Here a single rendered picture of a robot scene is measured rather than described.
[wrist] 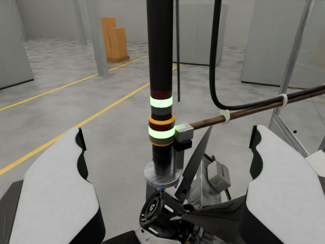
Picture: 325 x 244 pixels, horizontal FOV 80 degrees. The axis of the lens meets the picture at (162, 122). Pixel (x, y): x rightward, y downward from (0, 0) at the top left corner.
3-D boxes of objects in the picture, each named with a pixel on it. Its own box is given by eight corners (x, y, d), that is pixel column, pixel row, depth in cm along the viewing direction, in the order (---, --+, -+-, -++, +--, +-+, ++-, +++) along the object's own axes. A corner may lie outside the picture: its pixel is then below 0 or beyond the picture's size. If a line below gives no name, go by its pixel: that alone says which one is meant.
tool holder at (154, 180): (178, 156, 43) (179, 116, 38) (196, 177, 37) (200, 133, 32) (139, 168, 39) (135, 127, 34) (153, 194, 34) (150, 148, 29)
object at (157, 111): (166, 104, 33) (166, 98, 32) (175, 112, 30) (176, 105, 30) (147, 108, 32) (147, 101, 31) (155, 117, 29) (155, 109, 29)
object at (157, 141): (167, 129, 36) (167, 123, 36) (179, 141, 33) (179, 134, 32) (145, 134, 34) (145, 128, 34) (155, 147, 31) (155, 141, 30)
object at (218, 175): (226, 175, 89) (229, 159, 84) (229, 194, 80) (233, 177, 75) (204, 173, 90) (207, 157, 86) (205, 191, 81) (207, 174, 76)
